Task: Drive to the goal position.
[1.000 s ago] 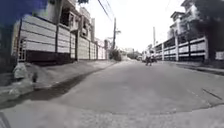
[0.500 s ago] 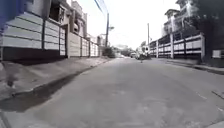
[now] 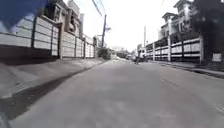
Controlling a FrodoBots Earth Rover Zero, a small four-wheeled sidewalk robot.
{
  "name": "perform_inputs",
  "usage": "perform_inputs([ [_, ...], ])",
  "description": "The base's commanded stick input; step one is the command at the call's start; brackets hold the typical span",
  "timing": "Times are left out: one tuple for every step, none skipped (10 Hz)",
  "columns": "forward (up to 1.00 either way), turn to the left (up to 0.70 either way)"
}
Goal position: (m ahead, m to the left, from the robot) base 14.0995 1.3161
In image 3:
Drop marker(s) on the green bush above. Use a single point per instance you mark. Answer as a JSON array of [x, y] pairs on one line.
[[104, 54]]

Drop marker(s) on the vehicle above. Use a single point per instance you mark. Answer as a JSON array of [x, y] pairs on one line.
[[140, 56]]

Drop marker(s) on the wooden utility pole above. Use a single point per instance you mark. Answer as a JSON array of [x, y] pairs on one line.
[[104, 31]]

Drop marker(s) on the grey concrete road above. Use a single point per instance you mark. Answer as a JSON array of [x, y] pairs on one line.
[[126, 96]]

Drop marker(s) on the thin grey pole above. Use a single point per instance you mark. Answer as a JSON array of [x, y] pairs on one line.
[[144, 36]]

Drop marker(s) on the tan building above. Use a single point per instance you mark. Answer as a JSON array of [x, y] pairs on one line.
[[66, 16]]

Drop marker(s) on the raised concrete pavement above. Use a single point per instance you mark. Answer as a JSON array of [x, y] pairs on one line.
[[33, 75]]

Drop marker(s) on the pale multi-storey building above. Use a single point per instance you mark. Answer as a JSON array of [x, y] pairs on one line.
[[180, 20]]

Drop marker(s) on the white panel fence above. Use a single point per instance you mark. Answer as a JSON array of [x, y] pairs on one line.
[[191, 47]]

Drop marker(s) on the concrete kerb strip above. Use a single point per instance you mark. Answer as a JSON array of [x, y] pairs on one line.
[[200, 68]]

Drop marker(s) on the dark tree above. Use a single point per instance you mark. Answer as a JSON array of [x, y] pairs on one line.
[[210, 23]]

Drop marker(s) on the white panel wall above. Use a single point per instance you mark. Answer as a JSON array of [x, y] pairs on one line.
[[43, 36]]

